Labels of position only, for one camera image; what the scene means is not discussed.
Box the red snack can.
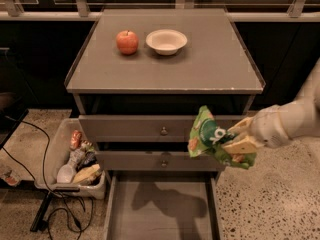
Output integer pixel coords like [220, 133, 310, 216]
[70, 130, 82, 150]

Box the white railing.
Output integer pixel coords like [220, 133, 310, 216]
[0, 0, 320, 22]

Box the black stand leg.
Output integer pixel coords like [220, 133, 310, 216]
[30, 192, 53, 232]

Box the red apple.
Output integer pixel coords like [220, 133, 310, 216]
[116, 30, 139, 55]

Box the grey bottom drawer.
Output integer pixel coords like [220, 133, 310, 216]
[103, 172, 224, 240]

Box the grey middle drawer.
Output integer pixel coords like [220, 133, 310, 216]
[95, 151, 225, 172]

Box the grey top drawer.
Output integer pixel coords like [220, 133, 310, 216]
[79, 115, 195, 142]

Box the clear plastic bin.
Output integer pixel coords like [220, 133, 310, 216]
[35, 118, 106, 199]

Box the grey drawer cabinet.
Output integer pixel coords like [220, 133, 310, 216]
[63, 7, 266, 240]

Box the yellow snack bag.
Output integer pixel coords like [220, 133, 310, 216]
[73, 164, 102, 186]

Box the grey drawer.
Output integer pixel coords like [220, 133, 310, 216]
[79, 115, 195, 142]
[103, 172, 224, 240]
[95, 151, 225, 172]

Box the red white floor wrapper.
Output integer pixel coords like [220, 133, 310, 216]
[0, 171, 21, 187]

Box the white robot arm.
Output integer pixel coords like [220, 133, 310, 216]
[222, 59, 320, 154]

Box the white paper bowl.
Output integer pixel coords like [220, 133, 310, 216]
[146, 29, 188, 56]

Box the dark snack packet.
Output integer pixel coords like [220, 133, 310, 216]
[78, 151, 97, 170]

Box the white plastic bottle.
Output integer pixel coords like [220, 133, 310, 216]
[57, 149, 85, 184]

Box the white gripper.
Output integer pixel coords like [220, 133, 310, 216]
[222, 105, 291, 154]

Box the green rice chip bag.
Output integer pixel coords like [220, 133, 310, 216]
[188, 106, 256, 169]

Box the black cable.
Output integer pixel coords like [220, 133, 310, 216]
[0, 115, 96, 240]

